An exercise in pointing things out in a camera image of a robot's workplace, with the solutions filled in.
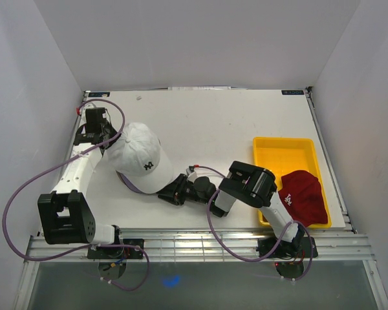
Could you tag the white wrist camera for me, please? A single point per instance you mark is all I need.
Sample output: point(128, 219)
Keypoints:
point(191, 173)
point(81, 111)

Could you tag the yellow plastic tray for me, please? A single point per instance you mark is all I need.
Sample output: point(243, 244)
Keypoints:
point(285, 155)

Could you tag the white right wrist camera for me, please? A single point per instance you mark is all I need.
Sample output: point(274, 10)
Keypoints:
point(191, 173)

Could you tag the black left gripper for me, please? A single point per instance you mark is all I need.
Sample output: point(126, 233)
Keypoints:
point(113, 132)

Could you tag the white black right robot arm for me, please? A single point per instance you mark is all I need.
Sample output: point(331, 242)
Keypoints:
point(249, 184)

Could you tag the white baseball cap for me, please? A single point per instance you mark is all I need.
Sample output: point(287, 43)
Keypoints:
point(139, 156)

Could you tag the lavender LA baseball cap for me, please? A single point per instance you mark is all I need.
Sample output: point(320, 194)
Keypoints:
point(128, 184)

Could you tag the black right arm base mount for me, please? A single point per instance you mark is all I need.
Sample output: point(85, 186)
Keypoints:
point(286, 251)

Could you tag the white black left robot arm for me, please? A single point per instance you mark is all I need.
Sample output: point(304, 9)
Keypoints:
point(64, 213)

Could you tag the paper strip at wall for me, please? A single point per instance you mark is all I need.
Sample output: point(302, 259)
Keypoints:
point(187, 88)

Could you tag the aluminium frame rail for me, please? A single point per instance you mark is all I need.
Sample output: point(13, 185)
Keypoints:
point(201, 246)

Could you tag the red LA baseball cap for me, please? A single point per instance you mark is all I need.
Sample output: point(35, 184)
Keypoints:
point(301, 195)

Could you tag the dark label sticker left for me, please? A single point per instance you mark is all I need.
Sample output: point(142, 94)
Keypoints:
point(98, 94)

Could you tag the dark label sticker right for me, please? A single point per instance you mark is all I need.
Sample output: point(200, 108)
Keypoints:
point(292, 92)

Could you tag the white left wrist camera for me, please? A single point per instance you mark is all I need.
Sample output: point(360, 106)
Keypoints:
point(81, 111)

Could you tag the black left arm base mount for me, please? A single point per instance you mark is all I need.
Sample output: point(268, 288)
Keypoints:
point(118, 253)

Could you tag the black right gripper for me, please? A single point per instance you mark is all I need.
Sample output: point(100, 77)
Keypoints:
point(174, 193)

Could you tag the dark label sticker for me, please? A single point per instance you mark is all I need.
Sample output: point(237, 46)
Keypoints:
point(98, 94)
point(292, 92)

